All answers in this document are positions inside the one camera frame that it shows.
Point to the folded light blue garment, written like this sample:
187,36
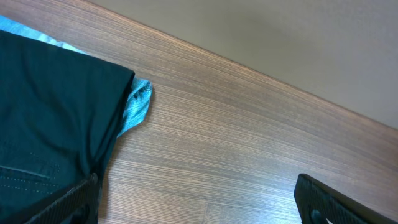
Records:
138,101

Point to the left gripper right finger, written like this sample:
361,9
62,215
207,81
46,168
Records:
319,203

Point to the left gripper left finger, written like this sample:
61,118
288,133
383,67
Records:
77,203

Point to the black shorts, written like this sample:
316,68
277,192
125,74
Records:
61,112

